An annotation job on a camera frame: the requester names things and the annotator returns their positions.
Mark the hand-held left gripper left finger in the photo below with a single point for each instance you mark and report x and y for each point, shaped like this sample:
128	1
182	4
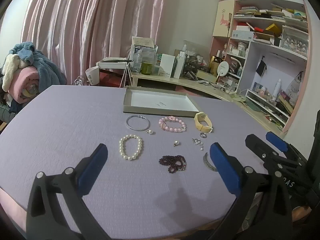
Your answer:
92	170

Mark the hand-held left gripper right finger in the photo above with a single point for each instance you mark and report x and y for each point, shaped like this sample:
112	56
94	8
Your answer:
225	170

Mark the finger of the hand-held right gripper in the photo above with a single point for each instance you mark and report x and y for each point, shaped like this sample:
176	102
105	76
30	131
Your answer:
276	141
255	145

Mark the wide silver cuff bangle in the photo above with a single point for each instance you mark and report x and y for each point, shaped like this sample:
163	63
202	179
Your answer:
206	163

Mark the thin silver bangle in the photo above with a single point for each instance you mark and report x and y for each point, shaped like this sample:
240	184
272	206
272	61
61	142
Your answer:
139	116

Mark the shallow grey cardboard box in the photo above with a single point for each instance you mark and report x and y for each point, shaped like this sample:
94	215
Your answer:
160	100

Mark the pearl earring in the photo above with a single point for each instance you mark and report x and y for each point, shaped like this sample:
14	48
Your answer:
150	131
177	143

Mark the yellow wrist band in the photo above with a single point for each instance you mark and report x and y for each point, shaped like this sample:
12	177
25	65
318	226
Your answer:
199	116

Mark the pink and white bookshelf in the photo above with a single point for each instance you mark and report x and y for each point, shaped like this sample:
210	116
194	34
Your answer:
275	62

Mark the red storage box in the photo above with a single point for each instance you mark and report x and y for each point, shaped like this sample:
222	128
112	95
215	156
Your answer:
110	78

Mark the white mug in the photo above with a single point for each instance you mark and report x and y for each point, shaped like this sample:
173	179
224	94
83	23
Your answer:
92	76

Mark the beige corner desk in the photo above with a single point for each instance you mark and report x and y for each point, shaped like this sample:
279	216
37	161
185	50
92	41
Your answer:
175	81

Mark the figurine display case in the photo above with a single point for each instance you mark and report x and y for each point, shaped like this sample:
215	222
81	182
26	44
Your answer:
295	40

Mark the white tray with black tool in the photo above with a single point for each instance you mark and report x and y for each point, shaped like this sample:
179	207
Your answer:
112	63

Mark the blue fleece blanket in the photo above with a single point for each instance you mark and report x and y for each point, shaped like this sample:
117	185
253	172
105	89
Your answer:
47	67

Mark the pink rolled blanket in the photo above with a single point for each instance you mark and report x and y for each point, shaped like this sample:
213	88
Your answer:
25	80

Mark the green glass jar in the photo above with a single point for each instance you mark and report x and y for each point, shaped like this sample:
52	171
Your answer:
146	68

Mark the clear acrylic box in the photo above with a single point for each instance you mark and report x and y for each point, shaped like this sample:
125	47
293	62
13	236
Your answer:
195	46

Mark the white carton box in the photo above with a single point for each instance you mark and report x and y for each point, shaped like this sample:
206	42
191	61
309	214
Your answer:
167	65

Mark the cream blanket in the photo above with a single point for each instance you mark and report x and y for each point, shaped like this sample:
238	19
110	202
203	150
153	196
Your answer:
10	70

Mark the pink curtain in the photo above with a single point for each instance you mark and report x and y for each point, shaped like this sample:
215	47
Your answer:
87	30

